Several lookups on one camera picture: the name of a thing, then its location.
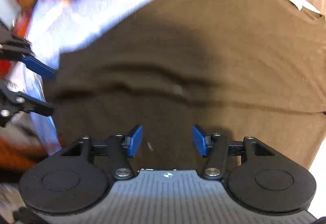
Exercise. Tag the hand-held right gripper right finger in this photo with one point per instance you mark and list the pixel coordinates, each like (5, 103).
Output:
(200, 141)

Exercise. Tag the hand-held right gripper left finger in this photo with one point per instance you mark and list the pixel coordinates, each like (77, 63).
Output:
(135, 141)

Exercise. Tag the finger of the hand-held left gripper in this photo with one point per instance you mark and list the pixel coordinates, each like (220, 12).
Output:
(33, 106)
(38, 67)

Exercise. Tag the dark brown sweater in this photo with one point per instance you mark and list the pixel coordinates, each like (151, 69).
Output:
(203, 48)

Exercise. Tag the orange container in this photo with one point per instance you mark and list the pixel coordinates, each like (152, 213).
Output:
(17, 155)

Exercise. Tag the blue plaid bed sheet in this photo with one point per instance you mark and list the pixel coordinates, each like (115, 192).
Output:
(89, 22)

